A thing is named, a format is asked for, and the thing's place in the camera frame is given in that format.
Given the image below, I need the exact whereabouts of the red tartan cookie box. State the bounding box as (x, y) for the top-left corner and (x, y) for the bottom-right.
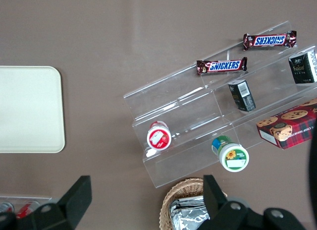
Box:
(256, 98), (317, 150)

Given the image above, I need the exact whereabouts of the Snickers chocolate bar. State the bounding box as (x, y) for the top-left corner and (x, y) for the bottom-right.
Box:
(242, 30), (298, 52)
(196, 57), (249, 76)

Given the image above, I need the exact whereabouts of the green lid white cup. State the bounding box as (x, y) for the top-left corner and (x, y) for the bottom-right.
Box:
(211, 135), (250, 173)

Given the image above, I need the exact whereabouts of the clear acrylic bottle rack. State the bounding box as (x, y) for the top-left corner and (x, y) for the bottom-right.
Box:
(0, 195), (53, 216)

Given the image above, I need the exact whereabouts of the light tan wicker basket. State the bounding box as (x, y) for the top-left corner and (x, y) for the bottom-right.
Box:
(159, 177), (229, 230)

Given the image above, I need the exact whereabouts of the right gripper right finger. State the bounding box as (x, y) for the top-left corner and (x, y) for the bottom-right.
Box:
(198, 174), (307, 230)

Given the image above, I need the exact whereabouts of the clear acrylic stepped stand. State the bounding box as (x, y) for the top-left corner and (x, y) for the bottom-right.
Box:
(122, 20), (317, 189)

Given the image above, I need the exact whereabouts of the red cola bottle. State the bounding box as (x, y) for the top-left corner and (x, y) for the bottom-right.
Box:
(15, 200), (41, 220)
(0, 201), (15, 214)

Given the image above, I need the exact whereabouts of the silver foil packet stack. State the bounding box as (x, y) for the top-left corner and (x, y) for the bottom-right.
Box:
(168, 196), (211, 230)

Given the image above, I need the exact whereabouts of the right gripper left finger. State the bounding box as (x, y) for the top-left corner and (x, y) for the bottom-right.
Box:
(0, 175), (93, 230)

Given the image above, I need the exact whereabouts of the beige plastic tray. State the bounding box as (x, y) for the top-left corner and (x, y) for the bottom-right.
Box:
(0, 65), (66, 154)

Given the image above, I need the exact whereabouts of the red lid white cup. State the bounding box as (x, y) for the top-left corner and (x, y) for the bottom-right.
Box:
(146, 120), (172, 151)

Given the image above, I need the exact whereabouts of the small black carton box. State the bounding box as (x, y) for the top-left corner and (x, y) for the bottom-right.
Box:
(288, 49), (317, 85)
(227, 79), (257, 113)

